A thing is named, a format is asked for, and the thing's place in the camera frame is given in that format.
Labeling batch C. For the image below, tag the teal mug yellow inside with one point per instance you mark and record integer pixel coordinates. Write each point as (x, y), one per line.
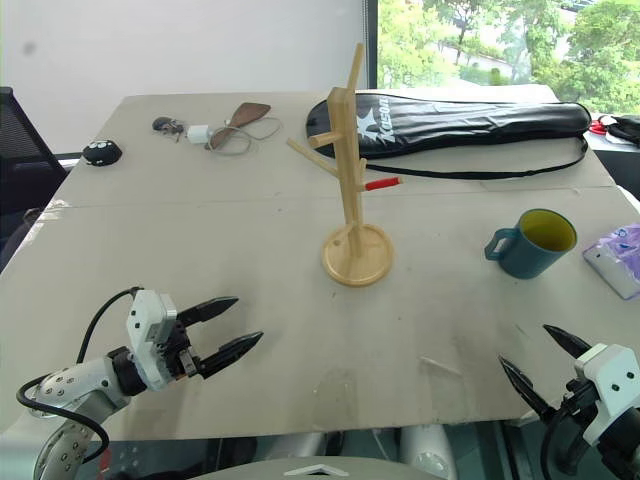
(530, 260)

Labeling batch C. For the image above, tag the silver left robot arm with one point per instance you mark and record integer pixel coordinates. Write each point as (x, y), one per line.
(75, 385)

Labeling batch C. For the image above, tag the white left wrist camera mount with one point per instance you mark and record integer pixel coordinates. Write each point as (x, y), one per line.
(145, 320)

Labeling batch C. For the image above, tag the white rounded cylinder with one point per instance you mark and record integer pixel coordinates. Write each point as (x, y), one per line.
(425, 450)

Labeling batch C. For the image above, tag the white charger plug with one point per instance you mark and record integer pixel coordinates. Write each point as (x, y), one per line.
(197, 135)

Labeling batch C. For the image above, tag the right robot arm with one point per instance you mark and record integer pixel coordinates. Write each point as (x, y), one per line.
(622, 450)

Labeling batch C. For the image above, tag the black window frame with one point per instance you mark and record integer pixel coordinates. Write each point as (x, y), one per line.
(369, 45)

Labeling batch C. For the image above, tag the red small item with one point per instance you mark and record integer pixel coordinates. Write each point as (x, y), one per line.
(600, 124)

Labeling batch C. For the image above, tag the purple tissue pack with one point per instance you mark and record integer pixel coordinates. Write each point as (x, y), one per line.
(617, 260)

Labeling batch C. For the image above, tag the dark key bunch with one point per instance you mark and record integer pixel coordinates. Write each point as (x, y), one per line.
(165, 124)

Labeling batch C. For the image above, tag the wooden mug tree stand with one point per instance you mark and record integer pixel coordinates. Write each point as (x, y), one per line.
(350, 165)

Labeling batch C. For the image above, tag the black office chair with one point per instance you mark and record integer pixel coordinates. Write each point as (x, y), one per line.
(20, 165)

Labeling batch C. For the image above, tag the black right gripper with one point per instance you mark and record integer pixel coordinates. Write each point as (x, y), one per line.
(580, 405)

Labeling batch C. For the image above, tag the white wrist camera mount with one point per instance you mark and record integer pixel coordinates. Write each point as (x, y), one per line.
(145, 320)
(607, 380)

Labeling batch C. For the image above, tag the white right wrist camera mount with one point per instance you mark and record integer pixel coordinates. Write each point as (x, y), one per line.
(607, 380)

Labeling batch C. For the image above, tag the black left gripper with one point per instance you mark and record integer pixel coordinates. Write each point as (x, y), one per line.
(179, 350)

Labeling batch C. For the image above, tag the crumpled clear plastic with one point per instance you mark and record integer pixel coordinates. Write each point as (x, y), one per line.
(47, 215)

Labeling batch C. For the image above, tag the black racket bag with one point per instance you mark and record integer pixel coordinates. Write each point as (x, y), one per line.
(450, 122)

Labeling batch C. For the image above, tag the brown leather pouch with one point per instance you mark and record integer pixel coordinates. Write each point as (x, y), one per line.
(245, 116)

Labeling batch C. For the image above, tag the grey rounded robot torso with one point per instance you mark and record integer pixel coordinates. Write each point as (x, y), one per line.
(310, 470)

